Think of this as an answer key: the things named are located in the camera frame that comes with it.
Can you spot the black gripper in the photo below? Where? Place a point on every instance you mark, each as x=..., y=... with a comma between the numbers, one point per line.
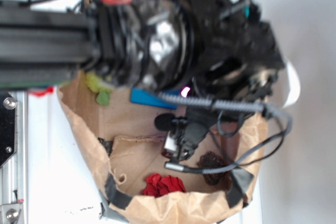
x=230, y=53

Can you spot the aluminium frame rail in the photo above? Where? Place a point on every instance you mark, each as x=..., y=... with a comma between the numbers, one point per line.
x=14, y=174

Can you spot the blue rectangular block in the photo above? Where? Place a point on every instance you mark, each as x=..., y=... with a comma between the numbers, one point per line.
x=142, y=97

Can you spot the silver corner bracket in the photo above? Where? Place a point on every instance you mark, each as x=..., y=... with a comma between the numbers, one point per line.
x=12, y=214

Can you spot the red crumpled cloth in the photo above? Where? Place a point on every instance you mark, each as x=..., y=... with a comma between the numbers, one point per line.
x=158, y=186

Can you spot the black foam microphone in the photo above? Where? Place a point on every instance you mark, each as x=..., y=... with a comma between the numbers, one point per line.
x=163, y=122

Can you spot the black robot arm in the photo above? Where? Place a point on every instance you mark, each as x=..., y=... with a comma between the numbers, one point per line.
x=127, y=43

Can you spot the brown paper bag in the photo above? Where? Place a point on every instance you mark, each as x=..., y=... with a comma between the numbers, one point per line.
x=122, y=147

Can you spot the small camera module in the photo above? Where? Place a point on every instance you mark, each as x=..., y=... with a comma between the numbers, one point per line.
x=183, y=138

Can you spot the green plush toy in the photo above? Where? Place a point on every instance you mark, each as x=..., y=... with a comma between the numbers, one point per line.
x=95, y=84

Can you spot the black metal bracket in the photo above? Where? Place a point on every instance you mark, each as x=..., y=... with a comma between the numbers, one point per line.
x=8, y=127

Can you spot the dark brown rock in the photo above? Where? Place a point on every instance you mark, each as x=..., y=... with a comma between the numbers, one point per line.
x=211, y=160

